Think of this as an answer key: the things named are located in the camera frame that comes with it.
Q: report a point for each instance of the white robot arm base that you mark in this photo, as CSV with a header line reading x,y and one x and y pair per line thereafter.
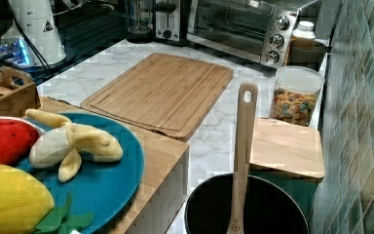
x,y
34,35

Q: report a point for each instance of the bamboo cutting board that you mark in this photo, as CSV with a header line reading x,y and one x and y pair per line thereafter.
x,y
163,93

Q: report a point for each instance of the wooden spoon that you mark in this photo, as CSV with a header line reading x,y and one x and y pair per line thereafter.
x,y
244,130

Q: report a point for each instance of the wooden drawer box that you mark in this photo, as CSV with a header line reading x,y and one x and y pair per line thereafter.
x,y
163,187

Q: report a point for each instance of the black two-slot toaster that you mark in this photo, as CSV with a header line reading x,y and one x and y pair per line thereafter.
x,y
171,21

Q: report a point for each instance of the teal canister with wooden lid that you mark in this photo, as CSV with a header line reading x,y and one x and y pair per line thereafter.
x,y
290,156

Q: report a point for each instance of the blue plate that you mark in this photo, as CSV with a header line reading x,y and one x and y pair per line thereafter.
x,y
102,189

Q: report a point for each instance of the clear cereal jar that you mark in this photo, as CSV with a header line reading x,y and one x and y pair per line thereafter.
x,y
296,94

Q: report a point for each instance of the stainless steel toaster oven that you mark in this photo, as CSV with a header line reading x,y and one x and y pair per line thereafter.
x,y
257,30

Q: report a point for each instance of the black utensil holder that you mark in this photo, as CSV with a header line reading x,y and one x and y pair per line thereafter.
x,y
267,210

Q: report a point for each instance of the plush banana toy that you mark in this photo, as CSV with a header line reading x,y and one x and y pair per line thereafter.
x,y
64,142

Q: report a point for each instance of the white lidded bottle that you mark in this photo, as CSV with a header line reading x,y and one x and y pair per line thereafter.
x,y
303,35

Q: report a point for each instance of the small wooden caddy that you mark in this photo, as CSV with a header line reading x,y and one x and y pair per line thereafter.
x,y
17,92

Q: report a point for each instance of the plush watermelon slice toy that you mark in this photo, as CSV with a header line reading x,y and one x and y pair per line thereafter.
x,y
17,136

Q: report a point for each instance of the plush yellow pineapple toy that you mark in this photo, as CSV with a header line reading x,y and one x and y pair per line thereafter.
x,y
28,207

